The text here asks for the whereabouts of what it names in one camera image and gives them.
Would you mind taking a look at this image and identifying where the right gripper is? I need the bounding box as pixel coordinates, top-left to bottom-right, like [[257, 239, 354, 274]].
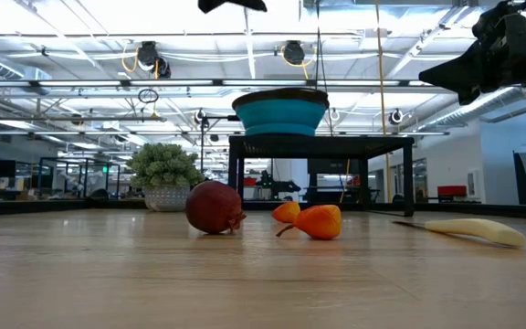
[[418, 0, 526, 106]]

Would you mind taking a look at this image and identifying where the blue collapsible bowl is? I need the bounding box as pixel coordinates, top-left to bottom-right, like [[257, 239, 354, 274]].
[[231, 87, 331, 138]]

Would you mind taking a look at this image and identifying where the pale yellow banana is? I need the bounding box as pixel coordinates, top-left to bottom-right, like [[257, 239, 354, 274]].
[[390, 218, 526, 249]]

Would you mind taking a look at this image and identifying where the small orange pear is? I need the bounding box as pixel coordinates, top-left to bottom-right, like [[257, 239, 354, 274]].
[[271, 201, 302, 225], [275, 204, 343, 241]]

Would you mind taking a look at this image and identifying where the dark red pomegranate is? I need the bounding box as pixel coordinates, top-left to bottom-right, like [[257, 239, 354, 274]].
[[185, 180, 247, 236]]

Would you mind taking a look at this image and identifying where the red box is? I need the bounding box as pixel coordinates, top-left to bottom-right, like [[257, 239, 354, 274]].
[[437, 185, 468, 198]]

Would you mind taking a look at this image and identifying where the black mesh metal shelf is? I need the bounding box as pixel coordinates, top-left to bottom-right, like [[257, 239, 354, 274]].
[[226, 134, 416, 218]]

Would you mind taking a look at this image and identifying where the green potted plant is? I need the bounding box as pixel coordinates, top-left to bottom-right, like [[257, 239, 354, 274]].
[[125, 143, 205, 213]]

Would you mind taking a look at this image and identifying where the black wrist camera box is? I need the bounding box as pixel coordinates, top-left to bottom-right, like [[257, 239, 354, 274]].
[[500, 12, 526, 63]]

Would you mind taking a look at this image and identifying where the black ceiling cord reel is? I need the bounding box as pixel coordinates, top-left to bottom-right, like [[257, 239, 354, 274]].
[[282, 39, 306, 66], [135, 39, 173, 80]]

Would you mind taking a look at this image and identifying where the black hanging cable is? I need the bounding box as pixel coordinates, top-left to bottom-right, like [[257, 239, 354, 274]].
[[313, 0, 335, 138]]

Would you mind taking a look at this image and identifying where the black workstation frame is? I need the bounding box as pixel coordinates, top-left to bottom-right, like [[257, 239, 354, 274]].
[[37, 156, 121, 200]]

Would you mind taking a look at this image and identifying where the black metal table frame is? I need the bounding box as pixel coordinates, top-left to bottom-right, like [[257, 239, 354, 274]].
[[0, 198, 526, 221]]

